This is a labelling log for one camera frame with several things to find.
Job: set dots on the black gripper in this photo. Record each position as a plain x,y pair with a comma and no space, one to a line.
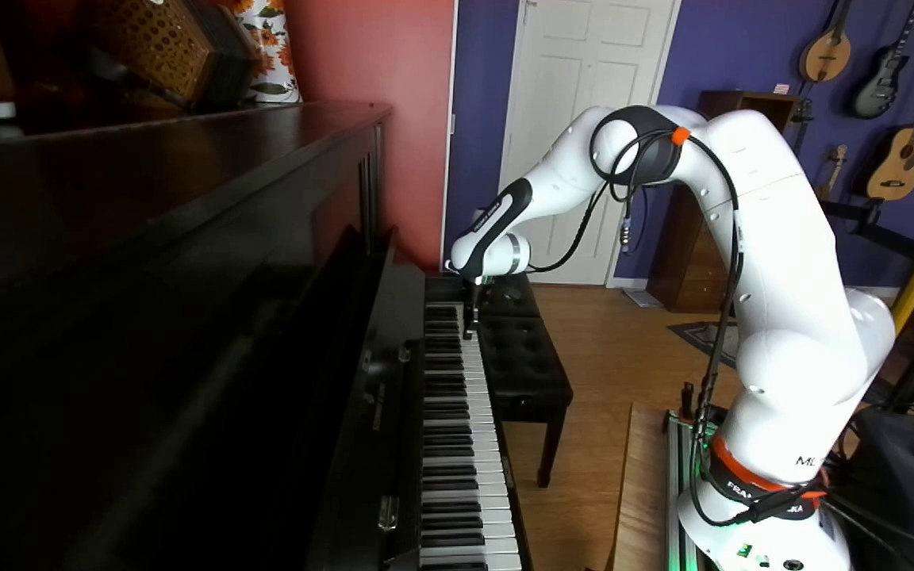
475,288

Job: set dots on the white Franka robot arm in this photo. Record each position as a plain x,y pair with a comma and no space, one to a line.
785,264

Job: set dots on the black tufted piano bench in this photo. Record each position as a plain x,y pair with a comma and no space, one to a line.
522,361

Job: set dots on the black upright piano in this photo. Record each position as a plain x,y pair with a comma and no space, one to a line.
159,317

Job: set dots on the dark floor mat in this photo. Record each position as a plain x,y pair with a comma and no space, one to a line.
703,337

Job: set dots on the wooden robot platform board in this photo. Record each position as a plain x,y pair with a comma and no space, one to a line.
641,485

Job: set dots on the white panel door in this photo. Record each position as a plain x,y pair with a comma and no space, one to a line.
572,66

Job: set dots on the wicker basket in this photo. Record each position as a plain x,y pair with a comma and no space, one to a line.
156,41

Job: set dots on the mandolin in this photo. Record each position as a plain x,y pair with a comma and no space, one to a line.
826,49

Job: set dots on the light wooden acoustic guitar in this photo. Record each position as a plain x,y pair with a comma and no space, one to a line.
899,159

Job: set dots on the black bag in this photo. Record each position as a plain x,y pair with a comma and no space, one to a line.
901,495

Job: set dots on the dark electric guitar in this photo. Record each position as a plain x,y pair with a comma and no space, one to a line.
881,84

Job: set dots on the metal frame with green light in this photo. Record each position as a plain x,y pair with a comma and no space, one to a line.
685,477

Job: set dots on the small grey wall instrument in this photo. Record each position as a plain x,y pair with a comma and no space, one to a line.
833,168

